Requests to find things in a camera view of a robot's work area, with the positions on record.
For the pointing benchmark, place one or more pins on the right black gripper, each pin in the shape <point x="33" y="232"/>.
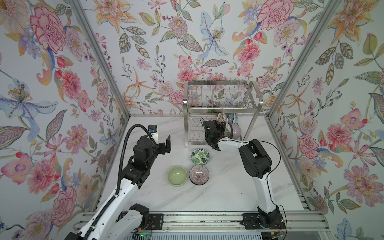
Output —
<point x="220" y="125"/>

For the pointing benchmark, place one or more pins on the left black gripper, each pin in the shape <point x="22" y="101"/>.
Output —
<point x="161" y="146"/>

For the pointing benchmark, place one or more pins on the plain lilac ceramic bowl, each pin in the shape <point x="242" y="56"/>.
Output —
<point x="236" y="131"/>

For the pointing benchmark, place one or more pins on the blue floral ceramic bowl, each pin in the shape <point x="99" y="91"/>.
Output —
<point x="232" y="118"/>

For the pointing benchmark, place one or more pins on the plain light green bowl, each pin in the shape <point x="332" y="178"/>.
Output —
<point x="177" y="176"/>

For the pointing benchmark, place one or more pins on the purple striped bowl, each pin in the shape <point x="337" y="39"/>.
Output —
<point x="199" y="175"/>

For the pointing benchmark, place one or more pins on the green geometric patterned bowl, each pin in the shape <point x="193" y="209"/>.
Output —
<point x="228" y="132"/>

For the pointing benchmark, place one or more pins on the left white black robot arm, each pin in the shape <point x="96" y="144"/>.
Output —
<point x="105" y="225"/>

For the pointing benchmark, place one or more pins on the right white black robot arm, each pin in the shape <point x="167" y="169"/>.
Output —
<point x="257" y="164"/>

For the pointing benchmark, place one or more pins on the steel two-tier dish rack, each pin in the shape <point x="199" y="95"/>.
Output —
<point x="204" y="100"/>

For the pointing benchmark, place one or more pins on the blue-rimmed leaf bowl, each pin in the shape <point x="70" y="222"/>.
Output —
<point x="200" y="156"/>

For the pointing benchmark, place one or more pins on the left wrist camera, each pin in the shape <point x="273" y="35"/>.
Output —
<point x="153" y="130"/>

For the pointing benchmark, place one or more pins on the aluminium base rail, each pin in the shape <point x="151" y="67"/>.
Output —
<point x="291" y="221"/>

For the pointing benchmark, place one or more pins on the left aluminium frame post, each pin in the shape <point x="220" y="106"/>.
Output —
<point x="103" y="63"/>

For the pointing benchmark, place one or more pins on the aluminium frame post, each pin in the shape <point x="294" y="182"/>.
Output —
<point x="320" y="26"/>
<point x="103" y="63"/>

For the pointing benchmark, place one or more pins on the right aluminium frame post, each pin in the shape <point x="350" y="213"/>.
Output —
<point x="320" y="26"/>

